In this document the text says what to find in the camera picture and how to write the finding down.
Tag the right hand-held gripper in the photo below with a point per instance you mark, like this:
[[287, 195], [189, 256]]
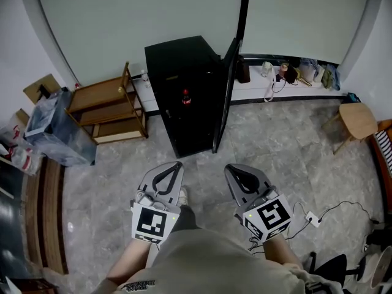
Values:
[[272, 216]]

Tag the red label soda bottle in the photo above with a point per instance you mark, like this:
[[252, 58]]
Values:
[[186, 98]]

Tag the brown bottle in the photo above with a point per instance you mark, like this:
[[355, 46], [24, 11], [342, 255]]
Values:
[[243, 70]]

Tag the person's left forearm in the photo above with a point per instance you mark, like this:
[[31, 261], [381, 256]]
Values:
[[130, 262]]

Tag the light blue bag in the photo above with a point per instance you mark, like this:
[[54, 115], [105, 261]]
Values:
[[309, 69]]

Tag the person's grey shirt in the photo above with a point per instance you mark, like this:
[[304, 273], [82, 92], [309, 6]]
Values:
[[208, 262]]

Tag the striped cushion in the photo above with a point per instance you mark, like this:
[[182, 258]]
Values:
[[385, 147]]

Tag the person's right forearm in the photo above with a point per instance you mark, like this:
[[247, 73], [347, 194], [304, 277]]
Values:
[[280, 251]]

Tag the person's dark trouser leg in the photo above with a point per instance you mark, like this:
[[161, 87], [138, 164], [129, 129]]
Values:
[[185, 217]]

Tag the black chair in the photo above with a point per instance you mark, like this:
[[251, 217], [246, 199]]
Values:
[[332, 266]]

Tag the black window post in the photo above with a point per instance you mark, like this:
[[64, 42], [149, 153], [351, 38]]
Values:
[[243, 11]]

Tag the red cap bottle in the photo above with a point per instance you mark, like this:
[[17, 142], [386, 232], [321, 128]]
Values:
[[77, 86]]

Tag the green cloth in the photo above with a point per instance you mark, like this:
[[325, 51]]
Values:
[[327, 76]]

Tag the cardboard box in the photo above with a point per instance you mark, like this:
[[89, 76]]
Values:
[[39, 87]]

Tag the black mini fridge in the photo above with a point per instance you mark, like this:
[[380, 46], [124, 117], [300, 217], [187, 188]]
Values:
[[171, 72]]

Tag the clear plastic bag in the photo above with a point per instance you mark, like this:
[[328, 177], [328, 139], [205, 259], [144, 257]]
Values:
[[20, 152]]

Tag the person's white shoe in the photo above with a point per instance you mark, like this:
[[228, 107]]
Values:
[[183, 196]]

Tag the clear plastic cup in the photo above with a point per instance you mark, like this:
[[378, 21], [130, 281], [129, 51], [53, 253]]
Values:
[[266, 69]]

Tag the dark handbag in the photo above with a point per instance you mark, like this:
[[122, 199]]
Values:
[[292, 72]]

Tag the wooden shelf rack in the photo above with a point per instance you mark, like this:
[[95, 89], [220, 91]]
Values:
[[104, 109]]

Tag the clear water bottle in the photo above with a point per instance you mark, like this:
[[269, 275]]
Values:
[[147, 79]]

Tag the white round fan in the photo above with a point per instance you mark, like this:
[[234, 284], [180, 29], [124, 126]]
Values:
[[381, 269]]

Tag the curved wooden bench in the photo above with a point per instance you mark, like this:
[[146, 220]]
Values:
[[46, 213]]

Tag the white power strip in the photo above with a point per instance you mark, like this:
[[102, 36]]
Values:
[[313, 218]]

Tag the plastic wrapped blue box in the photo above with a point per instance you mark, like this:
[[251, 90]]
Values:
[[58, 130]]

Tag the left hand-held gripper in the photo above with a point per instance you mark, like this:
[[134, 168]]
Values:
[[150, 222]]

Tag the round wooden stool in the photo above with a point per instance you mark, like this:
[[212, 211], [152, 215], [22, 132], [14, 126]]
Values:
[[356, 119]]

